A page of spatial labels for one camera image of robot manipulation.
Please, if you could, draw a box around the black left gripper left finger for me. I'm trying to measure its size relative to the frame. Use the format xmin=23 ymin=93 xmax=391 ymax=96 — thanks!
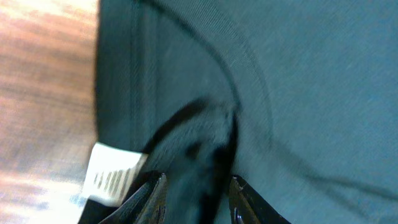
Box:
xmin=99 ymin=174 xmax=167 ymax=224

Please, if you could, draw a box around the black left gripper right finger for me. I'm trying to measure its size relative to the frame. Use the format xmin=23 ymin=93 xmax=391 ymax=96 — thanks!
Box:
xmin=228 ymin=175 xmax=290 ymax=224

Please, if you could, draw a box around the black t-shirt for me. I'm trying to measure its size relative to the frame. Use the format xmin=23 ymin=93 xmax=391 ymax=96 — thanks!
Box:
xmin=80 ymin=1 xmax=397 ymax=223

